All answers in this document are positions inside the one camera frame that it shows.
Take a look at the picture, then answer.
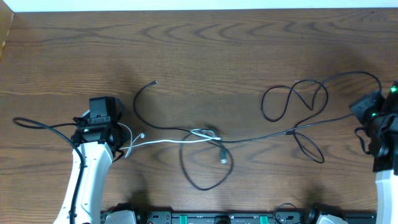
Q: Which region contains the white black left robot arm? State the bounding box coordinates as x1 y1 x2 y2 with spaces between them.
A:
54 123 133 223

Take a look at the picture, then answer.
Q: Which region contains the white usb cable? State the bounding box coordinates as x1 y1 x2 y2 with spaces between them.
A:
116 121 222 159

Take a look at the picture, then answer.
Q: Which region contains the black left camera cable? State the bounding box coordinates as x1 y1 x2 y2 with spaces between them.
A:
12 116 88 224

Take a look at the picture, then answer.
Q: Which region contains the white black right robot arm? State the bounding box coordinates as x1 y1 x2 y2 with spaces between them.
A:
349 91 397 224

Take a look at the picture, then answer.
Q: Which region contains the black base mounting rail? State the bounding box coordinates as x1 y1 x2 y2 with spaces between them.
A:
102 210 377 224

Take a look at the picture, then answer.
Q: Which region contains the black usb cable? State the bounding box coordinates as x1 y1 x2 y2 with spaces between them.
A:
132 78 357 192

